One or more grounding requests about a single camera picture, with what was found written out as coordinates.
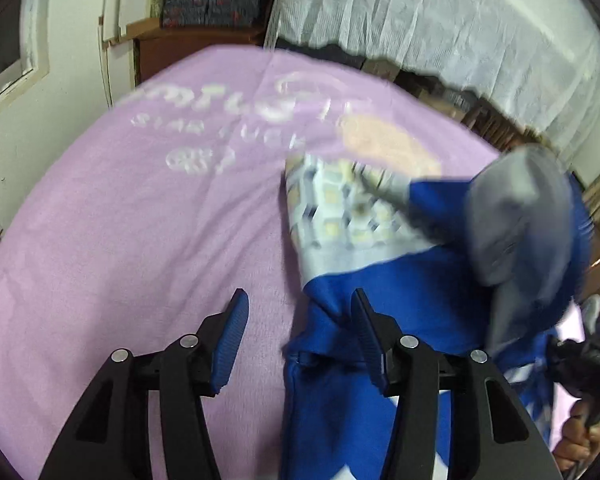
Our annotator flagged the purple printed blanket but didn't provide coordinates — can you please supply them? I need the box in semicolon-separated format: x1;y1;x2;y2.
0;45;588;480

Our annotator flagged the brown wooden cabinet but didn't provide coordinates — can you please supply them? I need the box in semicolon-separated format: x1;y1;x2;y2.
132;17;267;88

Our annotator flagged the white lace curtain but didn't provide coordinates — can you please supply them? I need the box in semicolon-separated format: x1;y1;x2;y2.
262;0;600;183

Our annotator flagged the person's right hand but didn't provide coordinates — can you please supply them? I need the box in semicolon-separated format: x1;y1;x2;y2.
552;397;600;473

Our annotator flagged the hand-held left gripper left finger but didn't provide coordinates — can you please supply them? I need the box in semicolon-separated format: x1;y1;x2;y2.
39;288;250;480

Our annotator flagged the checked patterned cloth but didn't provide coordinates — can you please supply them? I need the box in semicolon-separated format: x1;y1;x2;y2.
282;152;438;286

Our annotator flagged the blue and white jacket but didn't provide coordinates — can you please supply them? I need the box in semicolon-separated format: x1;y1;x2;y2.
280;142;600;480

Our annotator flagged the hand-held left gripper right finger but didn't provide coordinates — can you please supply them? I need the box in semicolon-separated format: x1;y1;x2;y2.
350;288;563;480

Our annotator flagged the white framed window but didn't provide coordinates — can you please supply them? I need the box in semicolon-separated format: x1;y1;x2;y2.
0;0;52;118

